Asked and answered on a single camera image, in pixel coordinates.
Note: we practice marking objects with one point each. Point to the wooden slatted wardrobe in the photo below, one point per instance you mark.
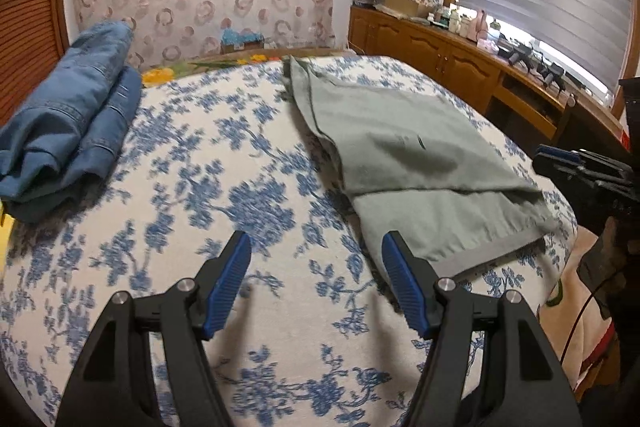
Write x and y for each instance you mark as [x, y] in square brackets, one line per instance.
[30, 32]

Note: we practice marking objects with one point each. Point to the black handheld device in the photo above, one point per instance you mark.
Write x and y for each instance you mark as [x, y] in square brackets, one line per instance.
[550, 74]
[517, 54]

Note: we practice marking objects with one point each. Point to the wooden sideboard cabinet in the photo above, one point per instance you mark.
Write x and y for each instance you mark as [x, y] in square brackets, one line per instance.
[425, 47]

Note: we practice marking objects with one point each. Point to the cluster of toiletry bottles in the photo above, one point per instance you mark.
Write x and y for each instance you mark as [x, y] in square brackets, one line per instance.
[462, 24]

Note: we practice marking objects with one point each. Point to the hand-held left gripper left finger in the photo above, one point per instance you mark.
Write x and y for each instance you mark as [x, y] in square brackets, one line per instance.
[227, 287]

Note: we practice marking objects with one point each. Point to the folded blue jeans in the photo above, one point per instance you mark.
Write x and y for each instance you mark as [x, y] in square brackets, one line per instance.
[75, 117]

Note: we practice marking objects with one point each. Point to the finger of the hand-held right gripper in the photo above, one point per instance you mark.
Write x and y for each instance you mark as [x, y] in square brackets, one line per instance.
[552, 162]

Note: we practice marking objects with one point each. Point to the blue floral white quilt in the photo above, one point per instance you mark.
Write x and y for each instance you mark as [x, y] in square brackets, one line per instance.
[240, 187]

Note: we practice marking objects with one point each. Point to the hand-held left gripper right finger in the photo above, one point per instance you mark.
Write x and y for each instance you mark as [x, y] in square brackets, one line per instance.
[405, 287]

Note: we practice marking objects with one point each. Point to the brown box with teal item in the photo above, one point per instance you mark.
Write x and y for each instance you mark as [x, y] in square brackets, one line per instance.
[241, 39]

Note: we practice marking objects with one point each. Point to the open cardboard box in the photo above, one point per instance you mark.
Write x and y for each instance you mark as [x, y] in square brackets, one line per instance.
[405, 6]

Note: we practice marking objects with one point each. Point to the grey-green pants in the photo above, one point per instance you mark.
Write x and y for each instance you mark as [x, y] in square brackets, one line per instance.
[410, 142]

